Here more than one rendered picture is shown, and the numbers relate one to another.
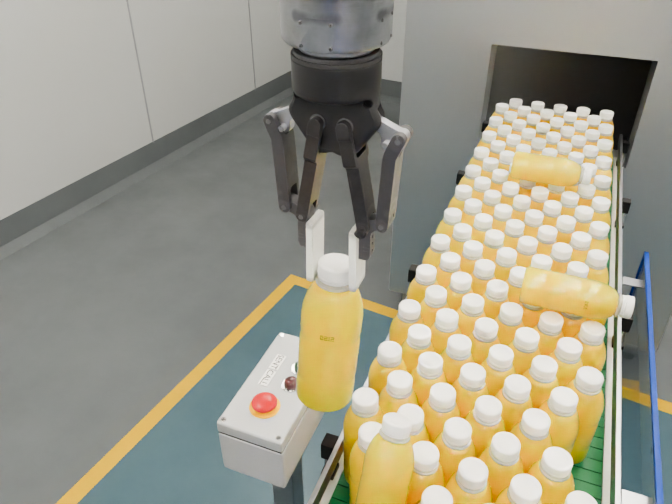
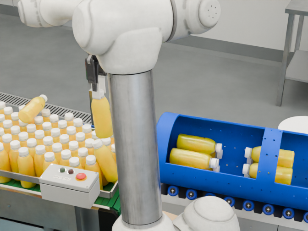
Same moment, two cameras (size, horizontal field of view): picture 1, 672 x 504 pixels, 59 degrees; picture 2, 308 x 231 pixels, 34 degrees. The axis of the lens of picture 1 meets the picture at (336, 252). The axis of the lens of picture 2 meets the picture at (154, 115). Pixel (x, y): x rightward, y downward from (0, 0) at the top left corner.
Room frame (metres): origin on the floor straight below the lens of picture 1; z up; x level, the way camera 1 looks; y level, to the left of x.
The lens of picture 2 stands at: (0.41, 1.60, 2.27)
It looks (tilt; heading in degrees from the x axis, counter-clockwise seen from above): 31 degrees down; 266
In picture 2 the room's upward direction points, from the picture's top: straight up
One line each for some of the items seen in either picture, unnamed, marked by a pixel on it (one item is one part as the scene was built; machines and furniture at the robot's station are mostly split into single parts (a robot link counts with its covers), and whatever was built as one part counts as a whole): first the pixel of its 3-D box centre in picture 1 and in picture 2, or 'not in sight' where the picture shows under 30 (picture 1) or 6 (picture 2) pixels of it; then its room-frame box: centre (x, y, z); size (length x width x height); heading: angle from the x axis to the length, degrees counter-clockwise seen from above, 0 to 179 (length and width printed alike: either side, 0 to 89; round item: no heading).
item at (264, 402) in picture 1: (264, 403); (80, 176); (0.58, 0.10, 1.11); 0.04 x 0.04 x 0.01
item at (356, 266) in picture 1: (357, 255); (101, 84); (0.49, -0.02, 1.42); 0.03 x 0.01 x 0.07; 158
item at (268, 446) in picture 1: (282, 404); (69, 185); (0.62, 0.08, 1.05); 0.20 x 0.10 x 0.10; 158
